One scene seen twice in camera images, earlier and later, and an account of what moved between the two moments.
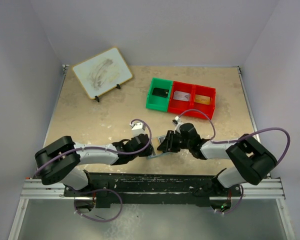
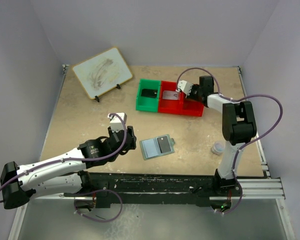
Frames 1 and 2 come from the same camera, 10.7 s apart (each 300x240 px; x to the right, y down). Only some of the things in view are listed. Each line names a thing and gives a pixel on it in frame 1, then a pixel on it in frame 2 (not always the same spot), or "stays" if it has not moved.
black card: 160,92 to 149,93
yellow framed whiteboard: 100,73 stays
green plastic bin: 159,94 to 146,103
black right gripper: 167,145 to 190,96
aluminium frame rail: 271,188 stays
